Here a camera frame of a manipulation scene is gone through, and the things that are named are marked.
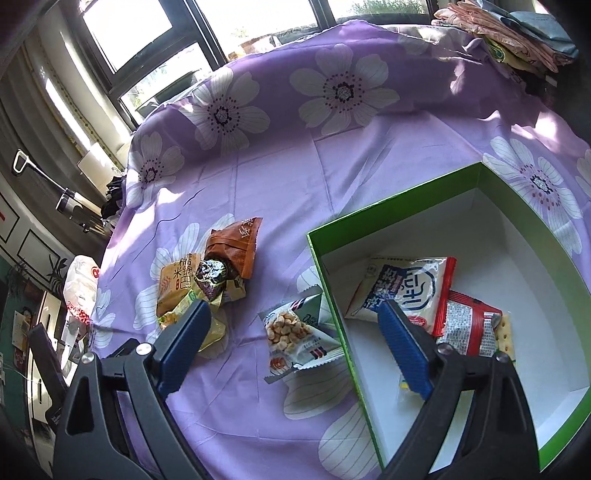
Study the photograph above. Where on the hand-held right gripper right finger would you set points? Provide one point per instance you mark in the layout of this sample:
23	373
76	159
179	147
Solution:
406	350

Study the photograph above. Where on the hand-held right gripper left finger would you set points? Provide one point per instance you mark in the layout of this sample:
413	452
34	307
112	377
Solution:
184	346

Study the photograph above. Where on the pale yellow green snack packet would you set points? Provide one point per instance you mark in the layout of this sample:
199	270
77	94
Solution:
203	327

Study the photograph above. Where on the white blue biscuit packet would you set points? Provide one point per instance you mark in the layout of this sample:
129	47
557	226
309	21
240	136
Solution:
406	286

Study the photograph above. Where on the red barcode snack packet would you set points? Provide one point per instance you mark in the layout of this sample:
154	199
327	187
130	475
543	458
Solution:
466	323

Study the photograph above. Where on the orange rice snack packet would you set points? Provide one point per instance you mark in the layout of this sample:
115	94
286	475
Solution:
178	279

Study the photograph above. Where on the brown snack packet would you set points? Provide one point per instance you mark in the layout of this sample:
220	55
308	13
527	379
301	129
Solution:
235	249

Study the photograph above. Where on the white puffed snack packet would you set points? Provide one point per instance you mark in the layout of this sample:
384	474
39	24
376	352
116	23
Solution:
295	332

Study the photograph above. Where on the green cardboard box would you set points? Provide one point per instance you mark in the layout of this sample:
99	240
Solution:
521	203

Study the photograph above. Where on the white red plastic bag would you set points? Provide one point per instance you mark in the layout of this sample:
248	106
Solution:
81	286

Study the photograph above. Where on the green potted plant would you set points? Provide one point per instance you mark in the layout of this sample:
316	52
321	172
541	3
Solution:
57	272

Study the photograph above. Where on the upright vacuum cleaner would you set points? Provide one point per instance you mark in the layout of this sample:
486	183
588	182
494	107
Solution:
69	201

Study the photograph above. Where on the dark clothes pile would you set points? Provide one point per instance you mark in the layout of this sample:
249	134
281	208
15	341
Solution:
113	196

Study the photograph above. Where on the purple floral bed sheet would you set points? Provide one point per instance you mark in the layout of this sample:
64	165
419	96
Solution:
277	184

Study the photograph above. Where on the white square box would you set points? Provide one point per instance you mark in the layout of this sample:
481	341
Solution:
94	161

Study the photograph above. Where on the black framed window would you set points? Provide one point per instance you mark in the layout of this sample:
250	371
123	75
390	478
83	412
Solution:
198	46

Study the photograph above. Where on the folded clothes pile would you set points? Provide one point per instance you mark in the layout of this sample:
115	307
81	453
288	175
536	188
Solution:
503	32

